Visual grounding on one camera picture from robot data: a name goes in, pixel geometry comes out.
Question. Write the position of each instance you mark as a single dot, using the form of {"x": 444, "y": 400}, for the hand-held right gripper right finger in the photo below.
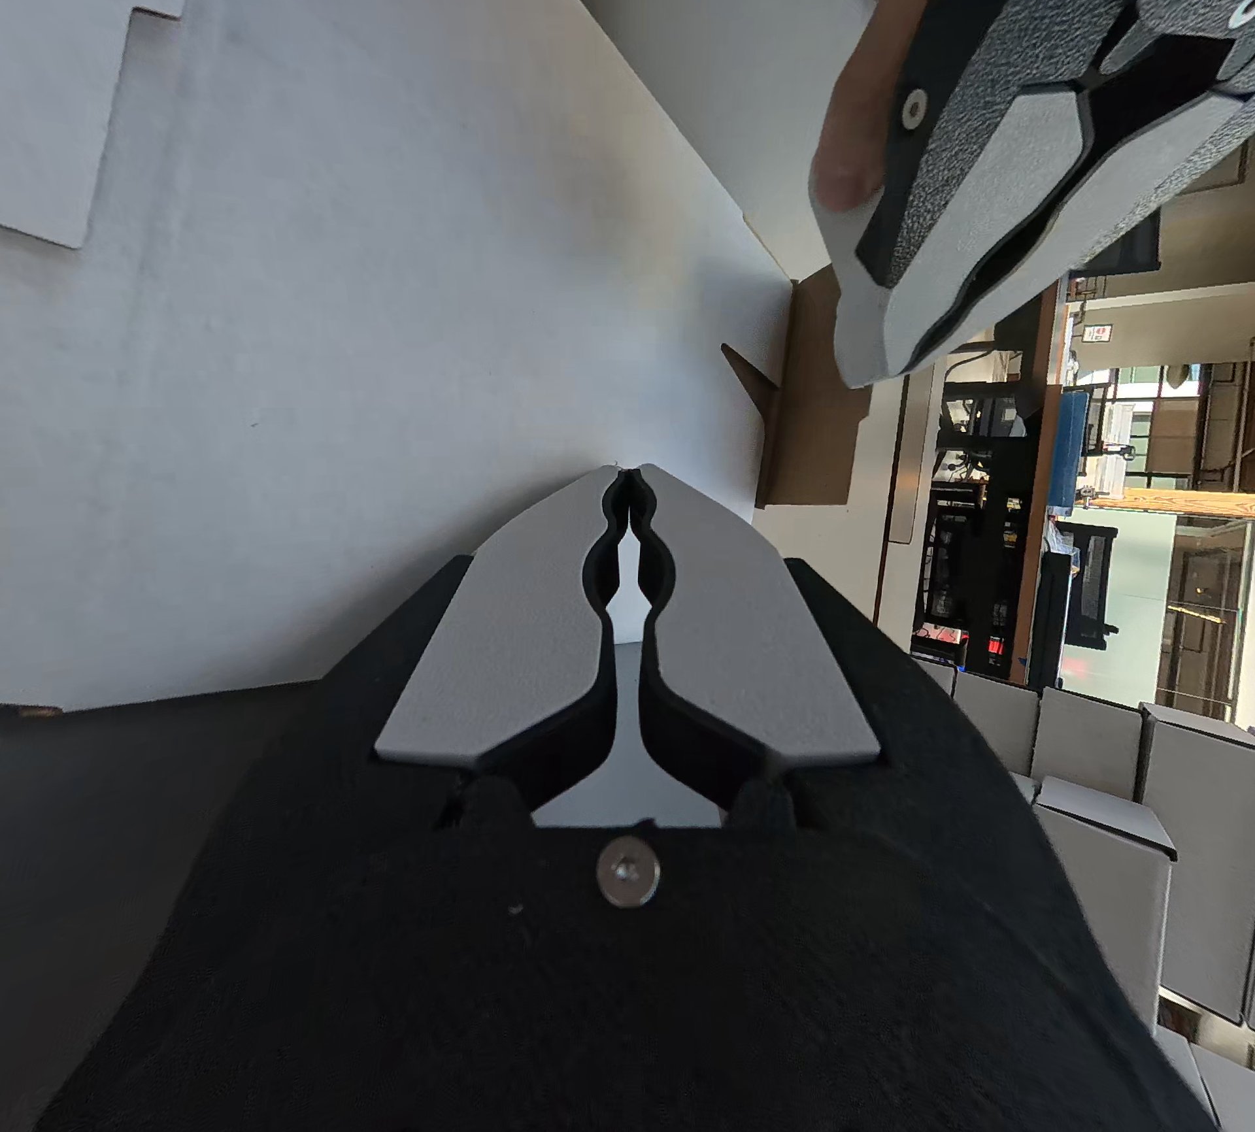
{"x": 745, "y": 651}

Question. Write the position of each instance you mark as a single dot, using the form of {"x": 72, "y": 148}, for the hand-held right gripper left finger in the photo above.
{"x": 510, "y": 642}

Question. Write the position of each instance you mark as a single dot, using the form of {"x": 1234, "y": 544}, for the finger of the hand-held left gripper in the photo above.
{"x": 1107, "y": 211}
{"x": 990, "y": 200}

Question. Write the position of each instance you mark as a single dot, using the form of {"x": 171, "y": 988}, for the white cardboard box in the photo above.
{"x": 392, "y": 269}

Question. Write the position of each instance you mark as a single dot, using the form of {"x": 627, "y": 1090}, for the blue box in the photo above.
{"x": 1068, "y": 446}

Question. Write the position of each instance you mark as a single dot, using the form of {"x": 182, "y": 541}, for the person's left hand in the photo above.
{"x": 882, "y": 73}

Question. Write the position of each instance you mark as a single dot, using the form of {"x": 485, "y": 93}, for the wooden beam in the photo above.
{"x": 1166, "y": 502}

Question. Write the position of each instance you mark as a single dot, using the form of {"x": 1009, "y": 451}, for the frosted glass partition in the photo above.
{"x": 1127, "y": 583}

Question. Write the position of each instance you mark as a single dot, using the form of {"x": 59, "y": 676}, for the pile of white folded boxes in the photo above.
{"x": 1098, "y": 858}

